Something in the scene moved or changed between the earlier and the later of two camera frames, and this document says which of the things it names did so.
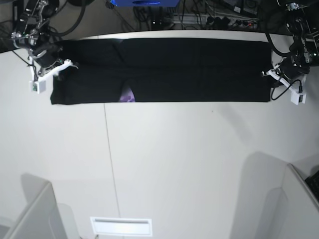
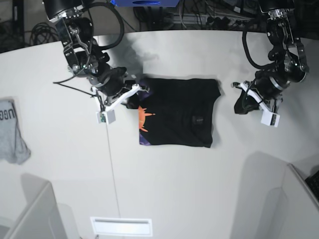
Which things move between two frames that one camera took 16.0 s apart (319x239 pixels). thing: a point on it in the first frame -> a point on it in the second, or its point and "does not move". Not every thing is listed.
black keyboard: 313,181 does not move
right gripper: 292,66 -> 269,84
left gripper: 46,56 -> 109,81
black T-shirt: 160,69 -> 177,112
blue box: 145,3 does not move
